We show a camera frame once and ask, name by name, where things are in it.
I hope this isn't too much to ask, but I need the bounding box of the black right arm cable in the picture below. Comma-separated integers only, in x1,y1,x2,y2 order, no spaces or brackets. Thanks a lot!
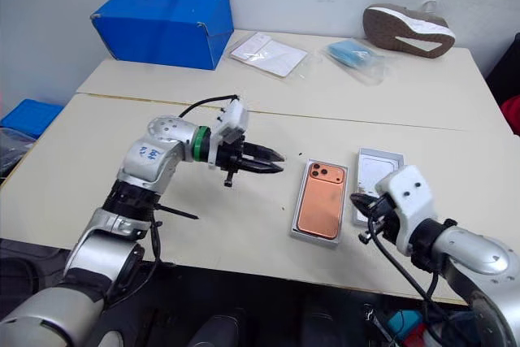
358,223,450,326

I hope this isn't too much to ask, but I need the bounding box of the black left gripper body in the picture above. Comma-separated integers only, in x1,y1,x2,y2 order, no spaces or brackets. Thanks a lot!
214,135,249,189

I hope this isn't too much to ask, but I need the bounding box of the person in red shirt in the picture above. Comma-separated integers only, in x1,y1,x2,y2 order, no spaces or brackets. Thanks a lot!
500,94,520,137

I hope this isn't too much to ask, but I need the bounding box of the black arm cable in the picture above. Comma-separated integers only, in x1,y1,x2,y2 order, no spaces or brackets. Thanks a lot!
358,223,450,326
178,93,241,119

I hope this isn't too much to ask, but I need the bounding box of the plastic bag with blue cloth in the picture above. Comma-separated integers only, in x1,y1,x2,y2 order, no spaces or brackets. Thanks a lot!
321,37,386,88

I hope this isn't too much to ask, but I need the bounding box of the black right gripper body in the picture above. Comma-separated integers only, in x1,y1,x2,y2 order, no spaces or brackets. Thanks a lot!
358,196,402,243

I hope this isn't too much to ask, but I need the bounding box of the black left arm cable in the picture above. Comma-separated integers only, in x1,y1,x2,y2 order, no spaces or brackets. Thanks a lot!
178,93,241,119

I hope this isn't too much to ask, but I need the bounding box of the brown shoe with white sole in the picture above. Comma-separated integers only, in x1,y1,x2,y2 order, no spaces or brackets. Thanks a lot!
362,0,457,60

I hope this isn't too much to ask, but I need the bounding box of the orange smartphone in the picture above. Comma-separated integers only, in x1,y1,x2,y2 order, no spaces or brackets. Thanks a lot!
295,161,349,241

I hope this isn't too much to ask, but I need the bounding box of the white phone box lid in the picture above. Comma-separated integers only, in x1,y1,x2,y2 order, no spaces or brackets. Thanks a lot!
350,147,407,228

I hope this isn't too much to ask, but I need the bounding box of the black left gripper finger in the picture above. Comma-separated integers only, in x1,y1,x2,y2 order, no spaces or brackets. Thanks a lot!
239,158,285,176
244,141,286,163

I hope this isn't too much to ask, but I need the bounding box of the blue and red object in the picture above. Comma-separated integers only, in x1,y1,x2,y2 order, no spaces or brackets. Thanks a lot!
385,309,428,344

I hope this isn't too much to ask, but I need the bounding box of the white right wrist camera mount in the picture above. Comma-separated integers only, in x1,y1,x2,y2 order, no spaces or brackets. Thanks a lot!
375,164,440,258

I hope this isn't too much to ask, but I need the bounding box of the blue plastic bin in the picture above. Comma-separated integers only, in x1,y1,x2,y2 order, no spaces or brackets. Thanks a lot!
0,98,66,141

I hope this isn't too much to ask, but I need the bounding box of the phone box base grey inside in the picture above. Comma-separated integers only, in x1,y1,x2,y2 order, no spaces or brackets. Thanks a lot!
289,157,351,250

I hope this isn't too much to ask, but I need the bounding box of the clear plastic bag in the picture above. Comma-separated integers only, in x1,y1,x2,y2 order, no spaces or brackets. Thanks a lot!
0,127,38,180

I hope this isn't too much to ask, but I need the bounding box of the black chair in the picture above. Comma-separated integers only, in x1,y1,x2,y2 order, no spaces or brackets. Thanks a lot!
484,32,520,109

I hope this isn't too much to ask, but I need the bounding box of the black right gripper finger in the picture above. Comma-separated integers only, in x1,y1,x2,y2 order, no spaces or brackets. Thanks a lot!
349,193,382,207
352,200,374,220

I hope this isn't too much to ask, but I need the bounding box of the plastic bag with white cards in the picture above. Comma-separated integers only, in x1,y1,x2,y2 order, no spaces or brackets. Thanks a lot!
228,31,310,80

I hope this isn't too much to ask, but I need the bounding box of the dark rounded shape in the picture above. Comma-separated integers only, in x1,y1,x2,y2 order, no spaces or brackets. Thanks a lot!
188,313,249,347
299,309,347,347

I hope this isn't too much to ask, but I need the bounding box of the blue cardboard box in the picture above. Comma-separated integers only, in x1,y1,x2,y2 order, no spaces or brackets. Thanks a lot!
89,0,235,72

